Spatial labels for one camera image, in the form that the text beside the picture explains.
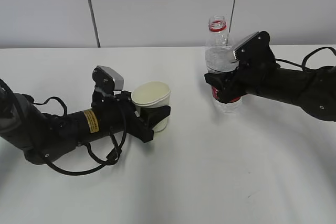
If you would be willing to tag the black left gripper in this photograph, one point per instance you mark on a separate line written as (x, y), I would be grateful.
(118, 113)

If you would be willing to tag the clear water bottle red label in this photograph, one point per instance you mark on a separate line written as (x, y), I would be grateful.
(217, 46)

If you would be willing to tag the white paper cup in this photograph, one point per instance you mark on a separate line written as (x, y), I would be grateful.
(151, 95)

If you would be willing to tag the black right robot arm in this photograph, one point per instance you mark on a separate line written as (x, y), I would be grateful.
(313, 91)

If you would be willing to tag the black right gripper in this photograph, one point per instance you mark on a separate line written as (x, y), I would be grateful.
(235, 84)

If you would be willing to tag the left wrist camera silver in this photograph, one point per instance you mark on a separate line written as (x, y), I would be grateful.
(107, 80)

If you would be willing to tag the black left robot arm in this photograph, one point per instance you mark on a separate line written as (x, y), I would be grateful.
(44, 138)

